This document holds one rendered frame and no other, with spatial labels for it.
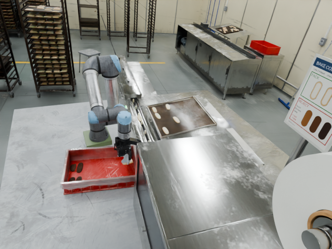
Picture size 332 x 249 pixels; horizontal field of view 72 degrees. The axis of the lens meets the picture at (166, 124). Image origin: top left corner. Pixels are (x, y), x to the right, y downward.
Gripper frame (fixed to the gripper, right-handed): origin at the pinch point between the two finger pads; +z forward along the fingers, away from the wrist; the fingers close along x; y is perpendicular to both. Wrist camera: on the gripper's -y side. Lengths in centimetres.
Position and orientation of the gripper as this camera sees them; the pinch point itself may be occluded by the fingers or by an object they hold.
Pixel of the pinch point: (127, 160)
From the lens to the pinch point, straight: 149.6
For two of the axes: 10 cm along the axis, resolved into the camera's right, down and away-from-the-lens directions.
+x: 5.4, 5.2, -6.6
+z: -1.1, 8.3, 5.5
